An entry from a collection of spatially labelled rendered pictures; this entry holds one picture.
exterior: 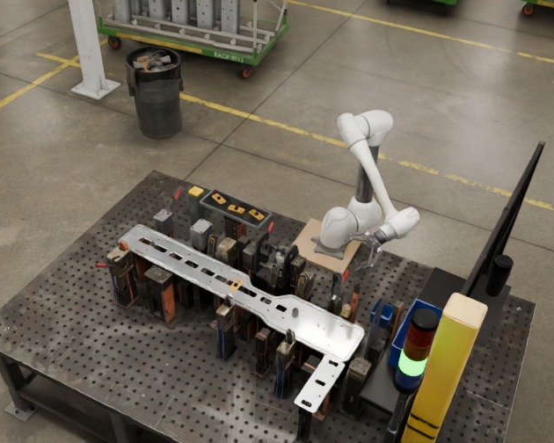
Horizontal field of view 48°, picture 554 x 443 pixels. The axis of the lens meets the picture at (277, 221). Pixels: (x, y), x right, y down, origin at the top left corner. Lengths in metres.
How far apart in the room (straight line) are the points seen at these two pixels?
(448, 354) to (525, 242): 3.45
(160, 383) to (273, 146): 3.17
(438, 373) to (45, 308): 2.26
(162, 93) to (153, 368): 3.03
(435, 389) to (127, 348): 1.77
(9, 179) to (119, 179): 0.92
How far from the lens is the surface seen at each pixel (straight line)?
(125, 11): 7.38
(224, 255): 3.18
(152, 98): 5.64
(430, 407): 2.05
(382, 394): 2.72
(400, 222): 3.14
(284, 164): 5.53
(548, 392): 4.31
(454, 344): 1.80
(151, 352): 3.24
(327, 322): 2.95
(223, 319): 2.92
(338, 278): 2.85
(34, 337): 3.44
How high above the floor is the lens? 3.27
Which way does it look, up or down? 41 degrees down
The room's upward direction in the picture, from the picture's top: 3 degrees clockwise
